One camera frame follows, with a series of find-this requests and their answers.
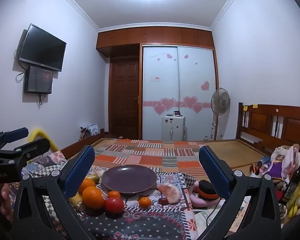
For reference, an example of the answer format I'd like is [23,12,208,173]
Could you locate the red tomato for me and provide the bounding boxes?
[105,197,125,214]

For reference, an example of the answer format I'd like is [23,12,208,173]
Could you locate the pink gift bag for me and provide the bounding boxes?
[285,144,300,178]

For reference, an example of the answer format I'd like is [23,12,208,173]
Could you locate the purple plate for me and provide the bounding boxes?
[101,165,157,194]

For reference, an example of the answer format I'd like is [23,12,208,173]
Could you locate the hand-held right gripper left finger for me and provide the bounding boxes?
[12,145,100,240]

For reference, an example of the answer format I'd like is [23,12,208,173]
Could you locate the black monitor cable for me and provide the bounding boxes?
[15,71,45,106]

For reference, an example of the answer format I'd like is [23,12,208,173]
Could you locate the yellow chair back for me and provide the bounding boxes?
[27,128,58,153]

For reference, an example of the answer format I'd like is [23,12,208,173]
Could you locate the woven straw mat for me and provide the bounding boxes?
[204,139,268,171]

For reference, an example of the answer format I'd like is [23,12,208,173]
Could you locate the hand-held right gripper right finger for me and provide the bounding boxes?
[199,145,282,240]

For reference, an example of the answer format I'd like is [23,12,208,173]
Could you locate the bag with cloth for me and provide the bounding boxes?
[79,123,99,141]

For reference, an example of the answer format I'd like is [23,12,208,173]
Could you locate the black television cable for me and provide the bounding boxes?
[14,42,28,71]

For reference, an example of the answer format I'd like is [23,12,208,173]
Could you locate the person's left hand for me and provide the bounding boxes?
[0,183,17,222]

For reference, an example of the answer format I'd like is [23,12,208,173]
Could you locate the peeled citrus segment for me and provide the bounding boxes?
[157,183,181,204]

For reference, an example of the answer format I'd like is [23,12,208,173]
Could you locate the standing fan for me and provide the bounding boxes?
[209,88,231,141]

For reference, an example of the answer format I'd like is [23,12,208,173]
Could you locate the black wall television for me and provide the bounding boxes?
[19,23,67,72]

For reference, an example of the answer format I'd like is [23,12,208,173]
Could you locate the brown wooden door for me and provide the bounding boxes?
[108,57,141,140]

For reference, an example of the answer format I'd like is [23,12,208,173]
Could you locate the printed patchwork quilt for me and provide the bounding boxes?
[4,151,243,240]

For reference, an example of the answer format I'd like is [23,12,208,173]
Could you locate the large orange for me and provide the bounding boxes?
[82,186,107,210]

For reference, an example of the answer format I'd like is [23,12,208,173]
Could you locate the orange with white sticker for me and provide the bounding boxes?
[78,178,97,195]

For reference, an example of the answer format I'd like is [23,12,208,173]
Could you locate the wooden bed frame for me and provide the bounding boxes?
[59,102,300,161]

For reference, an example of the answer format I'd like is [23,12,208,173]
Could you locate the dark wine bottle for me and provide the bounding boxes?
[278,153,300,205]

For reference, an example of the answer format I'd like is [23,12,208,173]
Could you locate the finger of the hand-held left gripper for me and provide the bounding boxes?
[0,138,51,166]
[0,127,29,151]

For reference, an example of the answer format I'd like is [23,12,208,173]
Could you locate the wooden wardrobe with heart stickers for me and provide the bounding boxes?
[96,25,219,141]

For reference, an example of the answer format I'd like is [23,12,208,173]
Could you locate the striped patchwork blanket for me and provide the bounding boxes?
[91,138,208,176]

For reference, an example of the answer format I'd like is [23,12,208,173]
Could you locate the small black wall monitor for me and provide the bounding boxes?
[24,65,54,94]

